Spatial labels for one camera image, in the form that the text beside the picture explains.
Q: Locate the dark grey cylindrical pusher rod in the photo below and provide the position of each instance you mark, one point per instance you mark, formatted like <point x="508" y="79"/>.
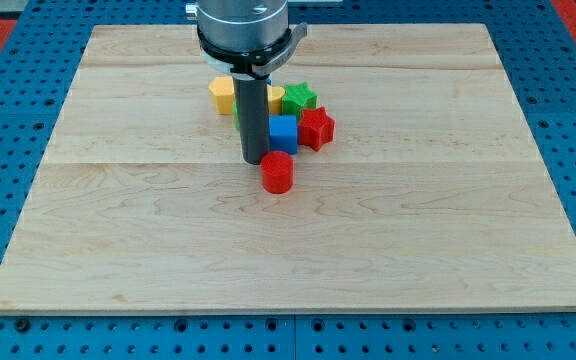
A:
<point x="251" y="97"/>

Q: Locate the red cylinder block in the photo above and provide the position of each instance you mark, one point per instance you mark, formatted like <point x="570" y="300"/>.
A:
<point x="277" y="172"/>

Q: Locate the green block behind rod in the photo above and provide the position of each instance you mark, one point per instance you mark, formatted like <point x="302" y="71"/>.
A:
<point x="235" y="116"/>

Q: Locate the yellow half-round block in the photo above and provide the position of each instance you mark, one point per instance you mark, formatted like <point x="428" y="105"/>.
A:
<point x="275" y="99"/>

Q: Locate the yellow hexagon block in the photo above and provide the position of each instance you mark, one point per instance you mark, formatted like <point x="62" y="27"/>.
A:
<point x="222" y="95"/>

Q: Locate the green star block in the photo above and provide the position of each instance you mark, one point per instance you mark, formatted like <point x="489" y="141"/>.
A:
<point x="298" y="97"/>

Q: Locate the blue cube block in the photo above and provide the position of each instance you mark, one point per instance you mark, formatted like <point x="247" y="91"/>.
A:
<point x="283" y="133"/>

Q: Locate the red star block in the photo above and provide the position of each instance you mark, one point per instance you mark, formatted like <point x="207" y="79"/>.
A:
<point x="316" y="128"/>

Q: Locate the light wooden board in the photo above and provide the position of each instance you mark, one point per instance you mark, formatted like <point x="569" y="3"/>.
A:
<point x="431" y="198"/>

